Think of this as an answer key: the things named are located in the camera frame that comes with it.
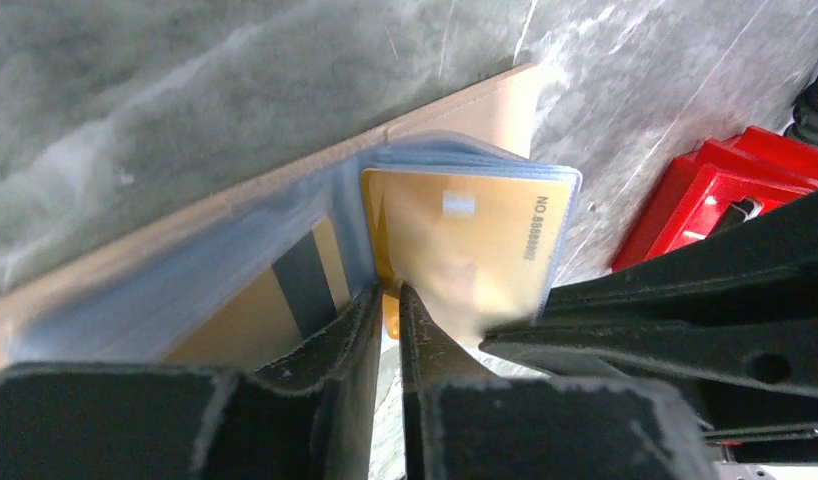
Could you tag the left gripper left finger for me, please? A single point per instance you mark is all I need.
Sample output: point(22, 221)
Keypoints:
point(306, 415)

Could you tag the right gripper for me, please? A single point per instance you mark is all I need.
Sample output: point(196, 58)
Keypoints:
point(740, 307)

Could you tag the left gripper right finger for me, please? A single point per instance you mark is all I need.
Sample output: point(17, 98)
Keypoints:
point(463, 421)

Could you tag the beige card holder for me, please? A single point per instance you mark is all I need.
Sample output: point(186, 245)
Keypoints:
point(136, 299)

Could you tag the gold VIP card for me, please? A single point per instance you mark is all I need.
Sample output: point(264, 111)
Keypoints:
point(479, 247)

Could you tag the gold card in sleeve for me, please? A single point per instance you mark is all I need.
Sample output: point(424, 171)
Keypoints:
point(295, 297)

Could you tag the red plastic bin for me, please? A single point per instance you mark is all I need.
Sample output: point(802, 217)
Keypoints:
point(697, 190)

